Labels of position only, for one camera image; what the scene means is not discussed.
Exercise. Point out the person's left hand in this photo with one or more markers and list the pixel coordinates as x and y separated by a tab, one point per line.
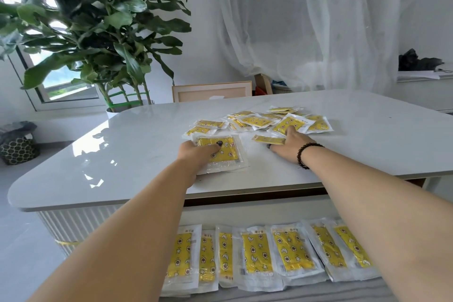
194	160

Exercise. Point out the person's right hand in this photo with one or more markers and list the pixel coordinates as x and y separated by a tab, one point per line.
292	146

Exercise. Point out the pile of yellow packets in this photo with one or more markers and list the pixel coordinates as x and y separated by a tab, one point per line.
255	120

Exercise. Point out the white drawer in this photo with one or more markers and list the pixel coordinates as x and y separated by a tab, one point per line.
247	211

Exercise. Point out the row of yellow packets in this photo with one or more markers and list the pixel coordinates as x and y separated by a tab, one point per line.
255	255

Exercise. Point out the person's left forearm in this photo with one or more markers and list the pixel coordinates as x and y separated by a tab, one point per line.
124	241

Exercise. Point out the person's right forearm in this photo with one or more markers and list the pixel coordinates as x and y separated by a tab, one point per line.
382	217

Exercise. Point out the red and black box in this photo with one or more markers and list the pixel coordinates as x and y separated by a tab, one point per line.
260	91

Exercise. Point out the brown cardboard box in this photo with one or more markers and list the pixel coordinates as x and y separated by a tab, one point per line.
264	84

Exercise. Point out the white plant pot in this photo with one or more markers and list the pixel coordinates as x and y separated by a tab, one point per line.
111	114

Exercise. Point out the white sheer dust cover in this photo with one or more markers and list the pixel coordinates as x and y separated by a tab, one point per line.
318	29

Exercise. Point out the white side cabinet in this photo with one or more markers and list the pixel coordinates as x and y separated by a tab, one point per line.
421	96

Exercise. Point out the black plastic bag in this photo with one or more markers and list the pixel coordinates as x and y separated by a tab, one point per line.
410	63

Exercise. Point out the yellow tape strip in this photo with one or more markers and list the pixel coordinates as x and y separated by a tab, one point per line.
67	242

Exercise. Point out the small white framed window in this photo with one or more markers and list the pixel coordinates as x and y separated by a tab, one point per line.
60	82

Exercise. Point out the large green leafy plant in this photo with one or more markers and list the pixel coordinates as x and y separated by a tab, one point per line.
106	11

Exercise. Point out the dark patterned basket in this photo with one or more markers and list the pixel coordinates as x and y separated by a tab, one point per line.
17	151

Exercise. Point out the wooden picture frame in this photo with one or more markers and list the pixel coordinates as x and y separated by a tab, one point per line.
212	93

